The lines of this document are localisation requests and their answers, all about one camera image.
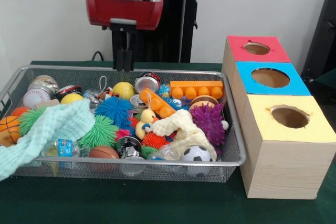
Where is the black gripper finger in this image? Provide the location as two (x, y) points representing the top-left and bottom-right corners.
(124, 28), (138, 73)
(112, 26), (128, 72)

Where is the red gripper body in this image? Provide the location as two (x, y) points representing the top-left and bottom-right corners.
(86, 0), (164, 31)

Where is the mint green cloth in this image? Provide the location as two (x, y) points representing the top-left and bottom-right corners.
(0, 99), (96, 182)

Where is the silver mesh bin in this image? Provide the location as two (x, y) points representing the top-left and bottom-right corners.
(0, 64), (247, 184)

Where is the wooden box with three holes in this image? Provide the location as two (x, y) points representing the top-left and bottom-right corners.
(222, 35), (336, 200)

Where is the yellow ball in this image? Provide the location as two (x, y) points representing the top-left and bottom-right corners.
(112, 81), (137, 101)

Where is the blue spiky ball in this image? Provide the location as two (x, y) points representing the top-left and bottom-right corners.
(94, 96), (135, 122)

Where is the short orange toy brick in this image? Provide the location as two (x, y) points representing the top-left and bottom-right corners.
(139, 88), (177, 119)

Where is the long orange toy brick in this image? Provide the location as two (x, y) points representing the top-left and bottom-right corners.
(169, 80), (224, 100)

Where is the green spiky ball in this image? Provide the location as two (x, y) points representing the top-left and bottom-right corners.
(78, 115), (119, 149)

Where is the cream yellow cloth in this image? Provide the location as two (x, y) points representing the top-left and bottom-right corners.
(151, 108), (217, 162)

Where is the white baseball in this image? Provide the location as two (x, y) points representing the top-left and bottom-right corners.
(23, 89), (51, 109)

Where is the purple spiky toy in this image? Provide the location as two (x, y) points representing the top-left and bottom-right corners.
(189, 102), (229, 148)

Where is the small soccer ball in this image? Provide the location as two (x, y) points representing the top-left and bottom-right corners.
(181, 145), (213, 162)

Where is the black upright panel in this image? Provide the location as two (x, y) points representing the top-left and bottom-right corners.
(300, 0), (336, 79)

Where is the black cable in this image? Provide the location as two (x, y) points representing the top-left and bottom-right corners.
(91, 50), (106, 61)

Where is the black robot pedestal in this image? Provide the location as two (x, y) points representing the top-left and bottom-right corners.
(111, 0), (211, 63)

